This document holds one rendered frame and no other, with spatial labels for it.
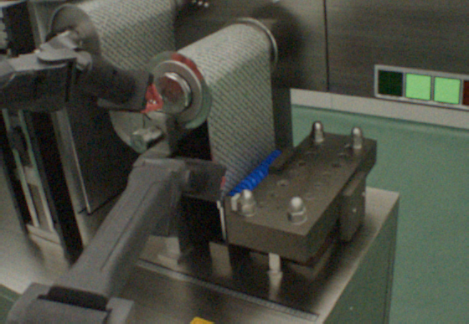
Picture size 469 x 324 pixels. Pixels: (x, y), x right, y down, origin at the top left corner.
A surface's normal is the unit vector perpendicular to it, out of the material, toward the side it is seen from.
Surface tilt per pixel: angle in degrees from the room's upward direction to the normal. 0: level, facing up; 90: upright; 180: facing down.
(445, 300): 0
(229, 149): 90
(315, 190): 0
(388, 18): 90
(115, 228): 12
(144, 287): 0
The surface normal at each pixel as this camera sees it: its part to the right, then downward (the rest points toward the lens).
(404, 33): -0.50, 0.42
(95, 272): 0.10, -0.93
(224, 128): 0.86, 0.15
